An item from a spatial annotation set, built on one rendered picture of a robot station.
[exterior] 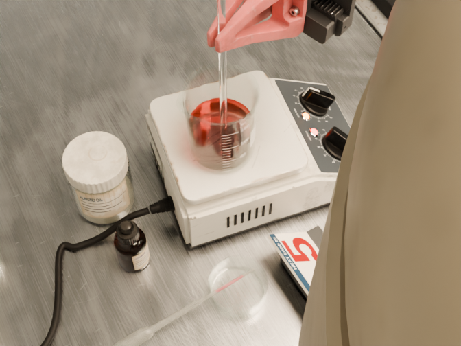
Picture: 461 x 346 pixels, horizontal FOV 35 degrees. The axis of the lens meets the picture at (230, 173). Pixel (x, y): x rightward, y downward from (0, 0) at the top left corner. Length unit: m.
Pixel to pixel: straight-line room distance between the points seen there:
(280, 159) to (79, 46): 0.32
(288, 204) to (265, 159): 0.06
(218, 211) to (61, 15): 0.36
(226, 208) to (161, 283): 0.10
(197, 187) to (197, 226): 0.04
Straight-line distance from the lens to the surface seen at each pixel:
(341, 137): 0.71
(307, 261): 0.68
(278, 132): 0.67
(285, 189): 0.67
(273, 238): 0.67
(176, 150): 0.66
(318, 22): 0.55
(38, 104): 0.83
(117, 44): 0.87
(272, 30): 0.55
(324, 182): 0.69
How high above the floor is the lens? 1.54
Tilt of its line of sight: 58 degrees down
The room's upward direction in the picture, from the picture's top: 1 degrees clockwise
